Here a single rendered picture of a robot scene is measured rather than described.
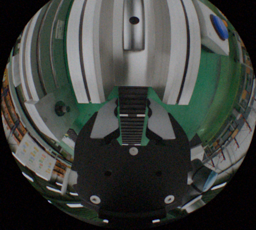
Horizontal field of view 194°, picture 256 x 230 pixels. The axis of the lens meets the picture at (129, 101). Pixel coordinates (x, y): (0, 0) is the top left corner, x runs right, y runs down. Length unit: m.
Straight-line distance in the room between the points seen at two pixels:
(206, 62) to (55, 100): 0.32
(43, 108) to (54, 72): 0.07
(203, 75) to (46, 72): 0.31
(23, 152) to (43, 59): 2.99
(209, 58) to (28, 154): 3.33
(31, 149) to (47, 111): 2.96
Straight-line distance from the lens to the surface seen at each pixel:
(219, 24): 0.15
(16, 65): 0.34
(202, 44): 0.17
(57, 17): 0.21
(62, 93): 0.18
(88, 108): 0.19
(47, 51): 0.17
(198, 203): 0.53
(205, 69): 0.21
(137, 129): 0.17
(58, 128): 0.18
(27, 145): 3.04
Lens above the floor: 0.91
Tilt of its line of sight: 59 degrees down
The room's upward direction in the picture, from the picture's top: 177 degrees counter-clockwise
